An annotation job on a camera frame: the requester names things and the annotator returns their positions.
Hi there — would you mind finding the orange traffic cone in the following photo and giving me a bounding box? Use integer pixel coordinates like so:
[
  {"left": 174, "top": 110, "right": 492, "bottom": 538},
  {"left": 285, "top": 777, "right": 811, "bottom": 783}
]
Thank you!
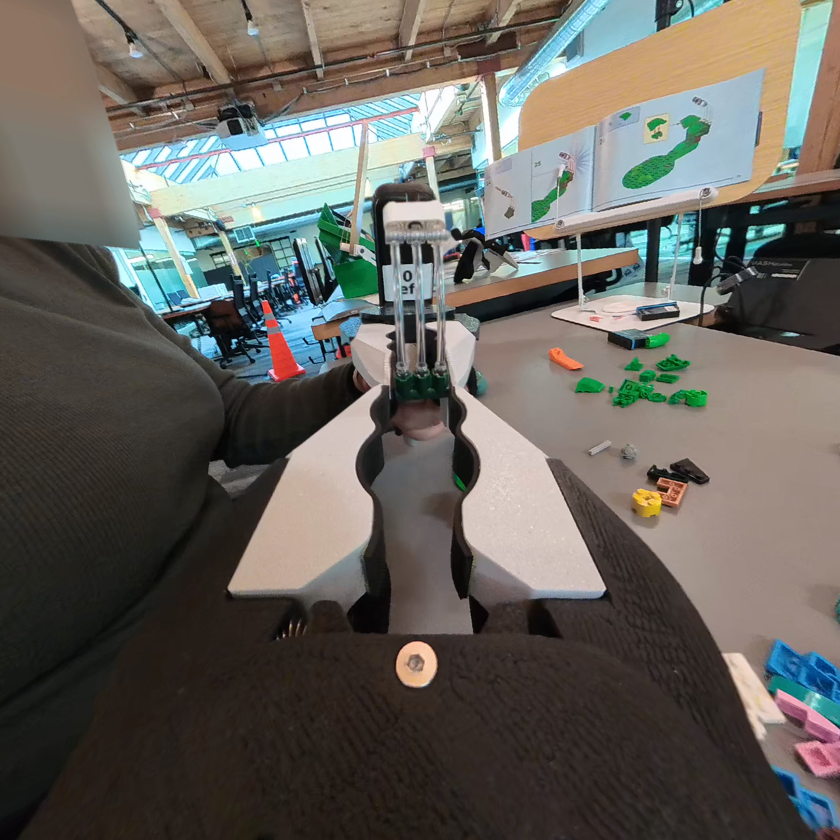
[{"left": 260, "top": 300, "right": 307, "bottom": 383}]

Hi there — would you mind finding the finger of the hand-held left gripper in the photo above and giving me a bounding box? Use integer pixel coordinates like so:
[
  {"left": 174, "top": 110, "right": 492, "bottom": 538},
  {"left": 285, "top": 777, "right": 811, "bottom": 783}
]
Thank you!
[
  {"left": 350, "top": 322, "right": 398, "bottom": 389},
  {"left": 446, "top": 322, "right": 478, "bottom": 391}
]

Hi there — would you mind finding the black office chair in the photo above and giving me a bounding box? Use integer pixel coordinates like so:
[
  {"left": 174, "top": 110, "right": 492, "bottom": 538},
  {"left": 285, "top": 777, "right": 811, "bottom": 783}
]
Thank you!
[{"left": 202, "top": 298, "right": 263, "bottom": 367}]

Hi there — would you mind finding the group of green toy bricks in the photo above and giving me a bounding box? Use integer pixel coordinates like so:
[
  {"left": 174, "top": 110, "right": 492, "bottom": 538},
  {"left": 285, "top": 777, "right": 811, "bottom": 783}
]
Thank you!
[{"left": 574, "top": 353, "right": 710, "bottom": 410}]

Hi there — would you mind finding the black cable with plug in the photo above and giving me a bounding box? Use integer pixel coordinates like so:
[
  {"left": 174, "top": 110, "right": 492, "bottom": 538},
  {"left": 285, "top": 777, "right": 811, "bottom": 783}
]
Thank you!
[{"left": 697, "top": 258, "right": 757, "bottom": 324}]

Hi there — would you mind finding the instruction booklet on stand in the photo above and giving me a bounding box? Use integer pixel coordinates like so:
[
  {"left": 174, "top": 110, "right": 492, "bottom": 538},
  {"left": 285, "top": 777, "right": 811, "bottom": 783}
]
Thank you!
[{"left": 517, "top": 0, "right": 805, "bottom": 242}]

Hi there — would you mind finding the person's left forearm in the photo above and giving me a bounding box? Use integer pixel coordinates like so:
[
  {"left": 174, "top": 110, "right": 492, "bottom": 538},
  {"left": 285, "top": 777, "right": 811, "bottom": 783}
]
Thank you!
[{"left": 209, "top": 360, "right": 363, "bottom": 471}]

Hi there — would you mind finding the black labelled panel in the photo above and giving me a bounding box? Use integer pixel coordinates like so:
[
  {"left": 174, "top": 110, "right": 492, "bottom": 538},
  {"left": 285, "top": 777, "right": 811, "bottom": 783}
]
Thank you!
[{"left": 721, "top": 235, "right": 840, "bottom": 357}]

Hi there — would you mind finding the person's torso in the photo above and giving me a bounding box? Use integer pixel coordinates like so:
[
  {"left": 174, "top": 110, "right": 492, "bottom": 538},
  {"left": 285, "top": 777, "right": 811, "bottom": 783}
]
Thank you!
[{"left": 0, "top": 235, "right": 293, "bottom": 840}]

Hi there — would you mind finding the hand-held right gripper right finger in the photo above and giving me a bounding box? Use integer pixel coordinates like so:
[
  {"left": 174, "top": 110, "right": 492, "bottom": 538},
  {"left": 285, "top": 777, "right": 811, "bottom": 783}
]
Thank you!
[{"left": 449, "top": 387, "right": 608, "bottom": 601}]

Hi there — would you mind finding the dark green clear tube assembly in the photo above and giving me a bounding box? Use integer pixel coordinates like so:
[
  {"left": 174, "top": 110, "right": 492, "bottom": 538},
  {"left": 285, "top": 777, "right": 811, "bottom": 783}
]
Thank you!
[{"left": 382, "top": 199, "right": 454, "bottom": 403}]

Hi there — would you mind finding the idle gripper device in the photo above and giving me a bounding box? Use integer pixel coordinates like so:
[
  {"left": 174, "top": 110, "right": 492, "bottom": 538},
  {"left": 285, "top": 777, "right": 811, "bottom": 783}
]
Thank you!
[{"left": 451, "top": 228, "right": 521, "bottom": 285}]

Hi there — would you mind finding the white cord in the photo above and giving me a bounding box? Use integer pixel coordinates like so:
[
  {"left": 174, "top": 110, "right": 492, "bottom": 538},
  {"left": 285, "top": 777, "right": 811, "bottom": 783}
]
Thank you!
[{"left": 693, "top": 189, "right": 714, "bottom": 266}]

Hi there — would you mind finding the grey desk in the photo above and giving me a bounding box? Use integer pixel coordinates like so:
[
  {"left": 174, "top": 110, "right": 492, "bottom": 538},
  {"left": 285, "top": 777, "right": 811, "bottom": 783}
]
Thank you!
[{"left": 387, "top": 281, "right": 840, "bottom": 840}]

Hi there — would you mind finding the silver ventilation duct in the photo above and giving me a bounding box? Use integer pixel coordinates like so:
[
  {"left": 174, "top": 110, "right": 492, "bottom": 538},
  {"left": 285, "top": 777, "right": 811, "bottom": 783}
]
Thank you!
[{"left": 497, "top": 0, "right": 614, "bottom": 109}]

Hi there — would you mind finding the person's left hand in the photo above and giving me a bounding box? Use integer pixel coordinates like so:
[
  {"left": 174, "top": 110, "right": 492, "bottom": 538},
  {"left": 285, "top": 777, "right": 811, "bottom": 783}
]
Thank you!
[{"left": 353, "top": 366, "right": 449, "bottom": 447}]

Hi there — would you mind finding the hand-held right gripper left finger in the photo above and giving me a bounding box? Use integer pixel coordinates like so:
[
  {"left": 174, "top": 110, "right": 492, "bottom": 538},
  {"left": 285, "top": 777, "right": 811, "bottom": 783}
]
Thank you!
[{"left": 226, "top": 386, "right": 395, "bottom": 601}]

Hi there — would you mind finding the pile of colourful toy bricks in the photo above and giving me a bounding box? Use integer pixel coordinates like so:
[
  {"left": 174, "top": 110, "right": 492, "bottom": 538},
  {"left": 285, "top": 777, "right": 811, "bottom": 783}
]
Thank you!
[{"left": 722, "top": 591, "right": 840, "bottom": 840}]

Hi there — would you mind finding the open instruction booklet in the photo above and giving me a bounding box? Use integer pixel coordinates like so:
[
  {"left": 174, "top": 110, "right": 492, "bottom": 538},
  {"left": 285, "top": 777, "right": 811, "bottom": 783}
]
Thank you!
[{"left": 482, "top": 66, "right": 767, "bottom": 242}]

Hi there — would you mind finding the clear acrylic book stand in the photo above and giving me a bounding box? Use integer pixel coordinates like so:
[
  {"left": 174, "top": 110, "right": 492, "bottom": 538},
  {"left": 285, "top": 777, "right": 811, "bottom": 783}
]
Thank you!
[{"left": 550, "top": 185, "right": 721, "bottom": 329}]

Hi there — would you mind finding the green tilted cart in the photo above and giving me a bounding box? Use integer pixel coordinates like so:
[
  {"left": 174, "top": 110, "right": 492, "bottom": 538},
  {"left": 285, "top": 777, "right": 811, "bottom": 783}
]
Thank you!
[{"left": 317, "top": 202, "right": 389, "bottom": 301}]

